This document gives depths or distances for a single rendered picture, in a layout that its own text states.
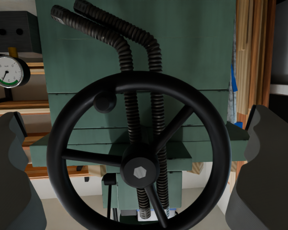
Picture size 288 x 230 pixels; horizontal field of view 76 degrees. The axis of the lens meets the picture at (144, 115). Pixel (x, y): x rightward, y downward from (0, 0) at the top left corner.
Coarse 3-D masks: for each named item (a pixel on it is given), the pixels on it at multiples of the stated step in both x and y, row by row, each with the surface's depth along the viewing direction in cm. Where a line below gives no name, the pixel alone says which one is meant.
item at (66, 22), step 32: (96, 32) 30; (128, 32) 30; (128, 64) 30; (160, 64) 31; (128, 96) 32; (160, 96) 32; (128, 128) 35; (160, 128) 34; (160, 160) 36; (160, 192) 38
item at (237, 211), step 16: (256, 112) 9; (272, 112) 9; (256, 128) 8; (272, 128) 8; (256, 144) 8; (272, 144) 7; (256, 160) 7; (272, 160) 7; (240, 176) 6; (256, 176) 6; (272, 176) 6; (240, 192) 6; (256, 192) 5; (272, 192) 5; (240, 208) 5; (256, 208) 5; (272, 208) 5; (240, 224) 6; (256, 224) 5; (272, 224) 5
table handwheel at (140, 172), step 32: (192, 96) 26; (64, 128) 27; (224, 128) 27; (64, 160) 29; (96, 160) 28; (128, 160) 27; (224, 160) 28; (64, 192) 29; (96, 224) 30; (128, 224) 32; (160, 224) 31; (192, 224) 30
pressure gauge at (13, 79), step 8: (8, 48) 38; (0, 56) 36; (8, 56) 36; (16, 56) 38; (0, 64) 36; (8, 64) 36; (16, 64) 36; (24, 64) 38; (0, 72) 37; (16, 72) 37; (24, 72) 37; (0, 80) 37; (8, 80) 37; (16, 80) 37; (24, 80) 38
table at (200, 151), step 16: (240, 128) 57; (32, 144) 47; (80, 144) 47; (96, 144) 47; (112, 144) 46; (128, 144) 46; (176, 144) 45; (192, 144) 47; (208, 144) 48; (240, 144) 48; (32, 160) 48; (176, 160) 38; (192, 160) 48; (208, 160) 48; (240, 160) 49
